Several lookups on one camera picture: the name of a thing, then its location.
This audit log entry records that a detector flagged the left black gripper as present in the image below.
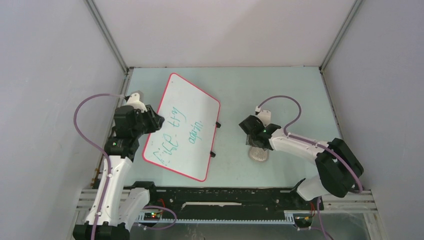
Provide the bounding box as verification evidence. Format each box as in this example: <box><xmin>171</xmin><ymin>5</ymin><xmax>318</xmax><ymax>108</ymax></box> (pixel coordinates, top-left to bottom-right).
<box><xmin>131</xmin><ymin>104</ymin><xmax>164</xmax><ymax>138</ymax></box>

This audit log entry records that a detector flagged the grey mesh sponge eraser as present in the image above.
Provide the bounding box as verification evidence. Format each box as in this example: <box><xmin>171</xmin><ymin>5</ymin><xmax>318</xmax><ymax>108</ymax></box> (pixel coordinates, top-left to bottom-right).
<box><xmin>248</xmin><ymin>146</ymin><xmax>269</xmax><ymax>162</ymax></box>

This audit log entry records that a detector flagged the pink-framed whiteboard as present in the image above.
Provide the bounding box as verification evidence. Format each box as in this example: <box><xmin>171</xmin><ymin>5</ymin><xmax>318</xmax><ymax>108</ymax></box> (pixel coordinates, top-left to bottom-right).
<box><xmin>142</xmin><ymin>73</ymin><xmax>221</xmax><ymax>182</ymax></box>

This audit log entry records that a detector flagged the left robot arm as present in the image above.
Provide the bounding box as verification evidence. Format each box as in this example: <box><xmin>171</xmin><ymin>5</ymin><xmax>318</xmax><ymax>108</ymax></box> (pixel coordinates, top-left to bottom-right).
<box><xmin>72</xmin><ymin>104</ymin><xmax>165</xmax><ymax>240</ymax></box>

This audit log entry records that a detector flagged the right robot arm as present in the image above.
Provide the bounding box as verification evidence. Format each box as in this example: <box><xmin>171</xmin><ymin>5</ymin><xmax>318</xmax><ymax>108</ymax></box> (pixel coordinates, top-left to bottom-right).
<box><xmin>239</xmin><ymin>113</ymin><xmax>364</xmax><ymax>209</ymax></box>

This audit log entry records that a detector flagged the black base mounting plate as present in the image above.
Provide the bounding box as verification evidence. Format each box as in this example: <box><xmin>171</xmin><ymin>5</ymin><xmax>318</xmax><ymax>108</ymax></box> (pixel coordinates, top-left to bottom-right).
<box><xmin>150</xmin><ymin>187</ymin><xmax>324</xmax><ymax>221</ymax></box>

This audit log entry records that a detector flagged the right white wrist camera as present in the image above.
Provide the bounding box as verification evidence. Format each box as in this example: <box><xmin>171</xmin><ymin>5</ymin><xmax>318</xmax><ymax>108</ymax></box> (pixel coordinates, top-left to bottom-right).
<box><xmin>255</xmin><ymin>106</ymin><xmax>272</xmax><ymax>127</ymax></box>

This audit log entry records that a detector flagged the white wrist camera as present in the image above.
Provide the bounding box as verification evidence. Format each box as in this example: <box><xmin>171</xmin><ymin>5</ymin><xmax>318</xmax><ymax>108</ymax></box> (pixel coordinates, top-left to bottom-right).
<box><xmin>255</xmin><ymin>106</ymin><xmax>272</xmax><ymax>127</ymax></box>
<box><xmin>124</xmin><ymin>90</ymin><xmax>147</xmax><ymax>113</ymax></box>

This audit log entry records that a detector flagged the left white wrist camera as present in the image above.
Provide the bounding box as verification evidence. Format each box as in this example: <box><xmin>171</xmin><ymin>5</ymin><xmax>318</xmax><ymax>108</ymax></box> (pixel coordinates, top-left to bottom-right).
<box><xmin>124</xmin><ymin>90</ymin><xmax>147</xmax><ymax>113</ymax></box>

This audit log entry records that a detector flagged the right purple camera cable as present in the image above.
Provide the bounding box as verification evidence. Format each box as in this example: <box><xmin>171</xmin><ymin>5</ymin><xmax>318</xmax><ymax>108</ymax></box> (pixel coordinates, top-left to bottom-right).
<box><xmin>256</xmin><ymin>95</ymin><xmax>364</xmax><ymax>195</ymax></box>

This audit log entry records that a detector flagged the purple camera cable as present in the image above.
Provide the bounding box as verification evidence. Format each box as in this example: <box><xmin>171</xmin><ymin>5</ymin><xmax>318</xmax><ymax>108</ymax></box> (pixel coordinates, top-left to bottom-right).
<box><xmin>73</xmin><ymin>93</ymin><xmax>125</xmax><ymax>240</ymax></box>
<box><xmin>256</xmin><ymin>95</ymin><xmax>364</xmax><ymax>195</ymax></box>

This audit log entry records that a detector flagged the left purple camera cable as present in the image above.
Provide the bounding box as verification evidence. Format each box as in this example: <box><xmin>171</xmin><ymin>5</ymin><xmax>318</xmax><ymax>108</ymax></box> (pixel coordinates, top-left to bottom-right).
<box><xmin>73</xmin><ymin>93</ymin><xmax>125</xmax><ymax>240</ymax></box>

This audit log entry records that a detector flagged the left corner aluminium post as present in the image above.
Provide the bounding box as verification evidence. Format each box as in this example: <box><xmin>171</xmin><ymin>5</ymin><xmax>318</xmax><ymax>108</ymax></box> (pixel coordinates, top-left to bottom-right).
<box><xmin>84</xmin><ymin>0</ymin><xmax>129</xmax><ymax>75</ymax></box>

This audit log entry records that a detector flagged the corner aluminium post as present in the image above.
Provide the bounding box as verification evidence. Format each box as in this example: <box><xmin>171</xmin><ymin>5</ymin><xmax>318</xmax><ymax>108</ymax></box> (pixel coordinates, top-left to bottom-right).
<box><xmin>84</xmin><ymin>0</ymin><xmax>129</xmax><ymax>75</ymax></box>
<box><xmin>319</xmin><ymin>0</ymin><xmax>365</xmax><ymax>74</ymax></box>

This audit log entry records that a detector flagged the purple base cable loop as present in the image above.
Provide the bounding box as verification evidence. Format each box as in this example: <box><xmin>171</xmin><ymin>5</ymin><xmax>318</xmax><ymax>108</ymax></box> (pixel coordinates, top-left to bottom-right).
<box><xmin>139</xmin><ymin>206</ymin><xmax>179</xmax><ymax>231</ymax></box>

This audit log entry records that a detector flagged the aluminium frame rail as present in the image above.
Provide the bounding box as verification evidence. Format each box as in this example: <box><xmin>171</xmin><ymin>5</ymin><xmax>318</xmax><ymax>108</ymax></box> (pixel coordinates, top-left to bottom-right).
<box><xmin>74</xmin><ymin>190</ymin><xmax>379</xmax><ymax>226</ymax></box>

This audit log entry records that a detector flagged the right corner aluminium post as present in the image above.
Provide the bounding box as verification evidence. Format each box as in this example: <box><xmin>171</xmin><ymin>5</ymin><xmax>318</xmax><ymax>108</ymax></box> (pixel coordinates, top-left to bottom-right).
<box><xmin>319</xmin><ymin>0</ymin><xmax>365</xmax><ymax>74</ymax></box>

